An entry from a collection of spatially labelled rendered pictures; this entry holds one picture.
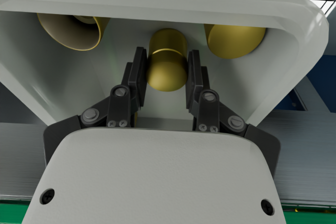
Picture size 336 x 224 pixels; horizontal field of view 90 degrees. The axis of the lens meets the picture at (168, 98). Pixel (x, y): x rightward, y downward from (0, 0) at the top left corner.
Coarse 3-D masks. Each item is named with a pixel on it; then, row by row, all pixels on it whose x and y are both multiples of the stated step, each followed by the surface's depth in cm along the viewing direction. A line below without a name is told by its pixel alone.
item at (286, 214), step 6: (282, 210) 19; (288, 216) 19; (294, 216) 19; (300, 216) 19; (306, 216) 19; (312, 216) 19; (318, 216) 19; (324, 216) 19; (330, 216) 19; (288, 222) 18; (294, 222) 18; (300, 222) 19; (306, 222) 19; (312, 222) 19; (318, 222) 19; (324, 222) 19; (330, 222) 19
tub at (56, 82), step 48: (0, 0) 6; (48, 0) 6; (96, 0) 6; (144, 0) 6; (192, 0) 6; (240, 0) 6; (288, 0) 6; (0, 48) 9; (48, 48) 12; (96, 48) 16; (144, 48) 16; (192, 48) 16; (288, 48) 8; (48, 96) 13; (96, 96) 20; (240, 96) 13
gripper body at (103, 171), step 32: (96, 128) 8; (128, 128) 8; (64, 160) 7; (96, 160) 7; (128, 160) 7; (160, 160) 7; (192, 160) 7; (224, 160) 7; (256, 160) 7; (64, 192) 6; (96, 192) 6; (128, 192) 6; (160, 192) 6; (192, 192) 6; (224, 192) 6; (256, 192) 7
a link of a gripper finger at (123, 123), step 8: (112, 88) 11; (120, 88) 11; (128, 88) 11; (112, 96) 10; (120, 96) 10; (128, 96) 10; (112, 104) 10; (120, 104) 10; (128, 104) 10; (112, 112) 10; (120, 112) 10; (128, 112) 10; (112, 120) 9; (120, 120) 9; (128, 120) 9
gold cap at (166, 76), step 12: (156, 36) 14; (168, 36) 14; (180, 36) 14; (156, 48) 13; (168, 48) 13; (180, 48) 13; (156, 60) 12; (168, 60) 12; (180, 60) 12; (156, 72) 13; (168, 72) 13; (180, 72) 13; (156, 84) 14; (168, 84) 14; (180, 84) 14
